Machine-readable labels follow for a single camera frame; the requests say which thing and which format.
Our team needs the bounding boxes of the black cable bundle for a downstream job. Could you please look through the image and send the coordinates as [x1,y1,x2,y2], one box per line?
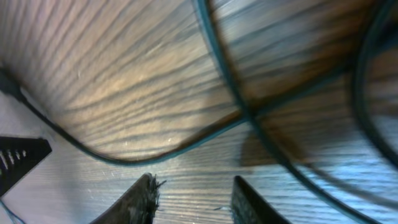
[0,0,398,224]

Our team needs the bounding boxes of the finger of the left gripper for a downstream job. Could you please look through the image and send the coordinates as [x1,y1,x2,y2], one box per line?
[1,136,52,197]

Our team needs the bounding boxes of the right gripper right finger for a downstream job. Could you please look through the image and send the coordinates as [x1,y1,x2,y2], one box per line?
[231,175,290,224]

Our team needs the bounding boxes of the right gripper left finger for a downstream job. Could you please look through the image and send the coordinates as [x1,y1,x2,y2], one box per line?
[91,173,165,224]

